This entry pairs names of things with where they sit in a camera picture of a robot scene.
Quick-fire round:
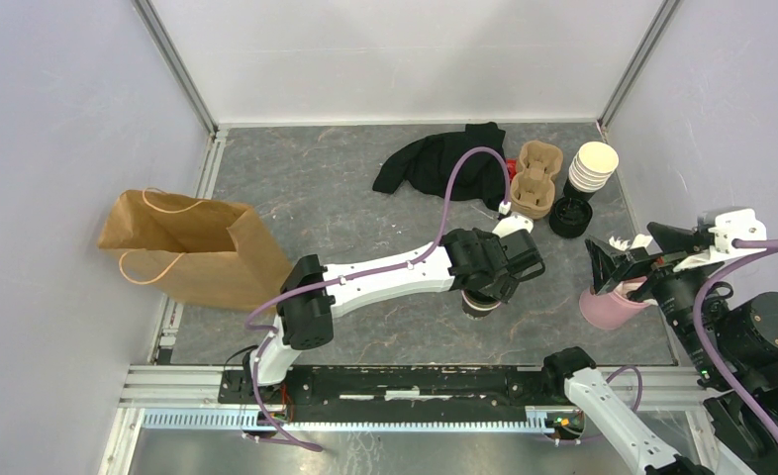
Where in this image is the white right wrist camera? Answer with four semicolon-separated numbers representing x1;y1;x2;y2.
673;207;767;272

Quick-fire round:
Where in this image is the red small object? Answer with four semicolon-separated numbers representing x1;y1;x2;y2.
506;159;517;178

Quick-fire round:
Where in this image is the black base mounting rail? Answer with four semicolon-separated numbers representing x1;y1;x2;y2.
218;358;580;423

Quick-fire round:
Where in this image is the black paper coffee cup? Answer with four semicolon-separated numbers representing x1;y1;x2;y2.
461;291;501;320

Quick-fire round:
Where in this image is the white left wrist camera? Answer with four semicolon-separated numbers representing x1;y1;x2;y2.
492;202;535;238

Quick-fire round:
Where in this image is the black cloth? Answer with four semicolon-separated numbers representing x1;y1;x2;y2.
372;122;506;211

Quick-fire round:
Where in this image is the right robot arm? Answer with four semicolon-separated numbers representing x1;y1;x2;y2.
586;211;778;474

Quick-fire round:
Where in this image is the pink straw holder cup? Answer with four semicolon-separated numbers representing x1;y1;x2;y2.
579;278;657;331

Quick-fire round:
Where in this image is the stack of white paper cups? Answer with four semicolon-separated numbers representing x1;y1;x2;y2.
563;142;620;201

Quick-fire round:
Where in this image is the brown paper bag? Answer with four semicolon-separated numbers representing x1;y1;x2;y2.
97;188;292;311

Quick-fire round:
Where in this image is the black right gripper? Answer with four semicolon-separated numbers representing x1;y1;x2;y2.
586;217;740;377

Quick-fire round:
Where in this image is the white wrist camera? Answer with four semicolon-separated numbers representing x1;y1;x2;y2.
673;207;767;272
492;202;535;238

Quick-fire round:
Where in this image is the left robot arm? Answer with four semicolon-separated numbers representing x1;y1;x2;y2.
242;219;545;404

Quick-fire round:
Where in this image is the stack of black lids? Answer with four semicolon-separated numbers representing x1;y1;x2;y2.
548;197;593;238

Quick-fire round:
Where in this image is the brown cardboard cup carrier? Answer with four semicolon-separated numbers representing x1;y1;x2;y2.
509;140;563;220

